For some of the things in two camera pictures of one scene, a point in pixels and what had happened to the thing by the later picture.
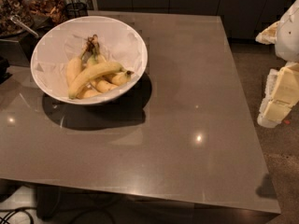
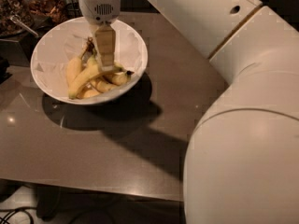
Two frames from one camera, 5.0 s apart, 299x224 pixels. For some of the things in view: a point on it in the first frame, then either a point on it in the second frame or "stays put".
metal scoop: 17,20 stays put
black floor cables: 12,212 stays put
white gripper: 289,36 to 99,8
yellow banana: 88,92 stays put
